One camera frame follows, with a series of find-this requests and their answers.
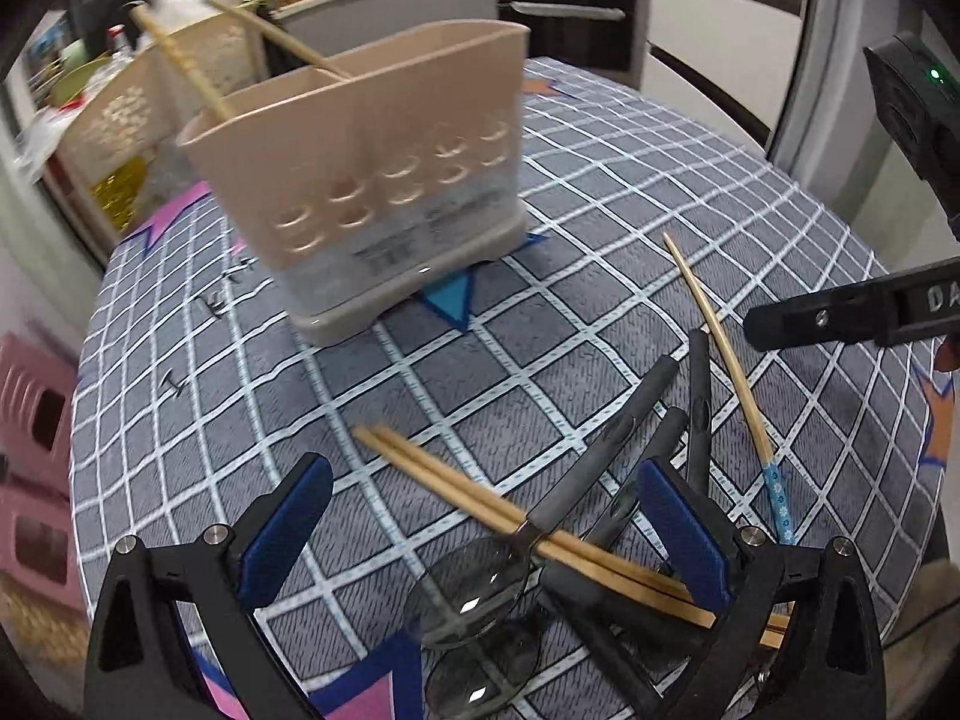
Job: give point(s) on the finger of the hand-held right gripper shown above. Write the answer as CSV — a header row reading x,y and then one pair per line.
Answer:
x,y
810,319

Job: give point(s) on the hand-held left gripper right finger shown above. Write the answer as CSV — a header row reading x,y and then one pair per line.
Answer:
x,y
682,521

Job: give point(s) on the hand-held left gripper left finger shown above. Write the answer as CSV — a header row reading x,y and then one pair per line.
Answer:
x,y
289,521

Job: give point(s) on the bamboo chopstick blue patterned end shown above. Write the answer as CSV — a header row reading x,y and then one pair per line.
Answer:
x,y
720,337

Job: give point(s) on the beige plastic utensil holder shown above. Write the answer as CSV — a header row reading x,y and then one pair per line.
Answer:
x,y
390,187

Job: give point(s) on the person's right hand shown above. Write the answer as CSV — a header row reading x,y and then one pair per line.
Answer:
x,y
949,356

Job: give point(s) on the small metal clip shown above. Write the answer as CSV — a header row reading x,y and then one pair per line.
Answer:
x,y
174,384
212,307
240,268

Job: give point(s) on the grey checked tablecloth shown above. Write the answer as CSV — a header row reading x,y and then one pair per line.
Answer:
x,y
600,187

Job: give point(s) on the pink plastic stool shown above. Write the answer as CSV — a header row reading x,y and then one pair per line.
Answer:
x,y
37,405
37,547

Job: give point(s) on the black built-in oven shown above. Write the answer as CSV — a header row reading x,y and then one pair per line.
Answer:
x,y
570,30

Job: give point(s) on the yellow oil bottle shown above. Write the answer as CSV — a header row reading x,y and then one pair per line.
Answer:
x,y
120,191

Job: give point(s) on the beige basket storage rack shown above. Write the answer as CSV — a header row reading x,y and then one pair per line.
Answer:
x,y
127,120

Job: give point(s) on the clear plastic bag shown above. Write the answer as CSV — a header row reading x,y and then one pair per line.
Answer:
x,y
45,139

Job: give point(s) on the ridged bamboo chopstick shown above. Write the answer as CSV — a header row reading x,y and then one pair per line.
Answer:
x,y
184,67

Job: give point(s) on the red capped spray bottle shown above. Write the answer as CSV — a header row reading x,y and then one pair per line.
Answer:
x,y
118,45

